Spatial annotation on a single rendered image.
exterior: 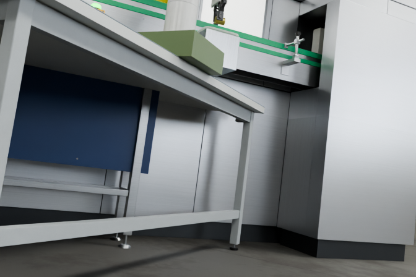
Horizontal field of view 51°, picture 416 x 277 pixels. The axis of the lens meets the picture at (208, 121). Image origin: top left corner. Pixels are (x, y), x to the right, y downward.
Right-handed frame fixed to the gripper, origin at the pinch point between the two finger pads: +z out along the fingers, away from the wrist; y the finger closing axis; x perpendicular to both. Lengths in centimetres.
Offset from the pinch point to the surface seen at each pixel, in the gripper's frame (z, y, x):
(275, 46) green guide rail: -1, -26, 45
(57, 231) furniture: 89, 67, -61
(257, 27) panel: -15, -42, 40
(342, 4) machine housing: -27, -10, 75
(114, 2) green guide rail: 0.3, -10.0, -46.2
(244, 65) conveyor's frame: 13.8, -23.0, 26.1
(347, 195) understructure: 77, -11, 88
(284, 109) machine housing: 30, -47, 66
